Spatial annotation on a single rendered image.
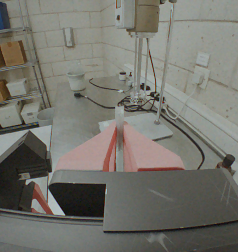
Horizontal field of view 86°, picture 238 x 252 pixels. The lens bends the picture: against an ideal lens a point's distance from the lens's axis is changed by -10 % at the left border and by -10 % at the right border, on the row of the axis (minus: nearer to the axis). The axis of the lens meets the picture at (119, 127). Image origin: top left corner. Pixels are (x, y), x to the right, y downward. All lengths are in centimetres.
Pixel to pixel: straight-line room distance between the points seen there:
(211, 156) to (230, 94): 25
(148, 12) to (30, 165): 46
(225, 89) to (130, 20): 43
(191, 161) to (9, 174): 52
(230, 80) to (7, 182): 68
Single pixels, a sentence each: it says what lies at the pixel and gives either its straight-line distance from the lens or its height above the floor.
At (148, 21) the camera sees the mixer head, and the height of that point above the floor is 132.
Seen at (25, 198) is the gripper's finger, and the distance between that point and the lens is 25.
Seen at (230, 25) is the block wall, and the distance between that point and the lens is 67.
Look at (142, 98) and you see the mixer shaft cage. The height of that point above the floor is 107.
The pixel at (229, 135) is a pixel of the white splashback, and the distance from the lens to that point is 62.
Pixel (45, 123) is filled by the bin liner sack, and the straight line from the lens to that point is 186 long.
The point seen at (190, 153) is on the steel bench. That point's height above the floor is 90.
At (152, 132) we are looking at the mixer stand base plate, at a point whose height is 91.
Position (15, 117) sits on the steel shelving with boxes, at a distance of 252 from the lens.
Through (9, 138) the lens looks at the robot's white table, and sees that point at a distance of 80.
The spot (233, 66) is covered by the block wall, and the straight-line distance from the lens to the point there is 64.
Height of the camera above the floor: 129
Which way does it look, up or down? 36 degrees down
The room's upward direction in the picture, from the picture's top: 1 degrees counter-clockwise
